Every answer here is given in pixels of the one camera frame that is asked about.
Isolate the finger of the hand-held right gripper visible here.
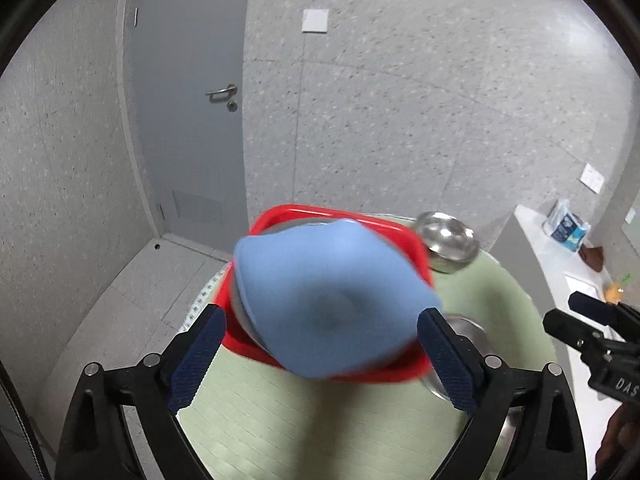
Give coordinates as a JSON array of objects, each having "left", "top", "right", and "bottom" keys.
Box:
[
  {"left": 543, "top": 308, "right": 623, "bottom": 361},
  {"left": 568, "top": 291, "right": 640, "bottom": 332}
]

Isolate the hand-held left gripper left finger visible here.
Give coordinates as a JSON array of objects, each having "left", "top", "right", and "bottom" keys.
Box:
[{"left": 59, "top": 304, "right": 228, "bottom": 480}]

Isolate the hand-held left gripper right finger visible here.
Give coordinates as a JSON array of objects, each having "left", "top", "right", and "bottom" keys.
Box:
[{"left": 416, "top": 307, "right": 584, "bottom": 480}]

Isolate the steel plate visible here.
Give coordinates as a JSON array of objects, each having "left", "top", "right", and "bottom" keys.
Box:
[{"left": 228, "top": 217, "right": 346, "bottom": 357}]

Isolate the red plastic basket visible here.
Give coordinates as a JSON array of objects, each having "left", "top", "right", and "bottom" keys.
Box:
[{"left": 209, "top": 203, "right": 436, "bottom": 384}]

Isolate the blue cloth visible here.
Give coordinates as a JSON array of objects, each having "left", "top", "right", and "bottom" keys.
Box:
[{"left": 234, "top": 219, "right": 443, "bottom": 380}]

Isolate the person's right hand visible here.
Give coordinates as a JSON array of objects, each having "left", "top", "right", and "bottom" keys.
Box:
[{"left": 596, "top": 402, "right": 640, "bottom": 478}]

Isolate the orange small item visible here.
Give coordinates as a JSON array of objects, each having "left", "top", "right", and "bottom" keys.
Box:
[{"left": 604, "top": 275, "right": 629, "bottom": 304}]

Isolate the steel bowl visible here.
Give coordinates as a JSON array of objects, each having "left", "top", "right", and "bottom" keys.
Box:
[
  {"left": 420, "top": 314, "right": 497, "bottom": 404},
  {"left": 414, "top": 211, "right": 481, "bottom": 275}
]

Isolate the brown pouch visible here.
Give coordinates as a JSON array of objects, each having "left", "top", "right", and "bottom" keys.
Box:
[{"left": 580, "top": 245, "right": 606, "bottom": 274}]

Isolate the white counter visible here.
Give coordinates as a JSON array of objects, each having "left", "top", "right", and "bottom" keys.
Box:
[{"left": 492, "top": 203, "right": 640, "bottom": 413}]

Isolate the blue white tissue packet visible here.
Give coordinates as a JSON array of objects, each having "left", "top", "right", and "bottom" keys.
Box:
[{"left": 542, "top": 198, "right": 591, "bottom": 254}]

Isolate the green table mat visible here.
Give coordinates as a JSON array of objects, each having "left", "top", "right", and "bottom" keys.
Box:
[{"left": 172, "top": 215, "right": 589, "bottom": 480}]

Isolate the door vent grille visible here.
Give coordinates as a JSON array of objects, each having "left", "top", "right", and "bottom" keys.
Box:
[{"left": 171, "top": 189, "right": 225, "bottom": 225}]

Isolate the grey door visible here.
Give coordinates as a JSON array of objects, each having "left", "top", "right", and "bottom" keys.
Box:
[{"left": 116, "top": 0, "right": 253, "bottom": 242}]

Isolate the white wall switch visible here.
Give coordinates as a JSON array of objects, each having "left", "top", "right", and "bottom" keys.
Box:
[{"left": 580, "top": 163, "right": 606, "bottom": 194}]

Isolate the grey braided cable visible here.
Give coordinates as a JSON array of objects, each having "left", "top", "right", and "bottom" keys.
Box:
[{"left": 0, "top": 362, "right": 48, "bottom": 480}]

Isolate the metal door handle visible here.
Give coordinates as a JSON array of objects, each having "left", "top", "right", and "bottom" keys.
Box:
[{"left": 206, "top": 83, "right": 239, "bottom": 104}]

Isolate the white wall panel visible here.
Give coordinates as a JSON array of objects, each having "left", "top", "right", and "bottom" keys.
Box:
[{"left": 301, "top": 9, "right": 331, "bottom": 34}]

